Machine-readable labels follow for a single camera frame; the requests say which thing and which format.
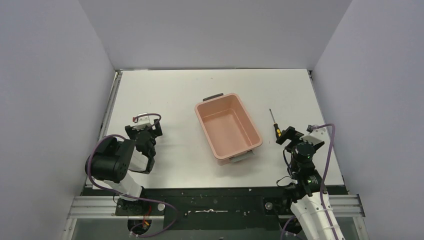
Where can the aluminium frame rail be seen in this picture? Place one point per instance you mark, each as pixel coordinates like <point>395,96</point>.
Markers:
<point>104,207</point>

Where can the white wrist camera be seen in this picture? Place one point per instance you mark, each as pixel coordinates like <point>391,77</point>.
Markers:
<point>315,136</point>
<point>141,121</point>

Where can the pink plastic bin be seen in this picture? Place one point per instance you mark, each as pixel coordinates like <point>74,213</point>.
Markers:
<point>228,127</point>

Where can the black yellow screwdriver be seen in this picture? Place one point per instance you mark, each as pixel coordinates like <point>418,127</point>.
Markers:
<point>275,125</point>

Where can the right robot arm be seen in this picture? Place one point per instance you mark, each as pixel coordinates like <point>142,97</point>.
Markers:
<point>307,194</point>

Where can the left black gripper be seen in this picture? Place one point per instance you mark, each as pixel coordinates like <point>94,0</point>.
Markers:
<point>144,132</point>

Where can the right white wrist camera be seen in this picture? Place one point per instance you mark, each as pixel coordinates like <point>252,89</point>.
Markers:
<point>315,136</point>

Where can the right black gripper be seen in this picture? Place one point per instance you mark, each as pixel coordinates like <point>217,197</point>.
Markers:
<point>292,137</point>

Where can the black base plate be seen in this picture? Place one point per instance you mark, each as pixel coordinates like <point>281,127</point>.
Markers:
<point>206,209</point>

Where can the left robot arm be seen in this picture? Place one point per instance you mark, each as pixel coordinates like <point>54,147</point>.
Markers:
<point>116,156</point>

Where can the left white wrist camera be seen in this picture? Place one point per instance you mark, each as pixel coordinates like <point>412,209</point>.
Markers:
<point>141,121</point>

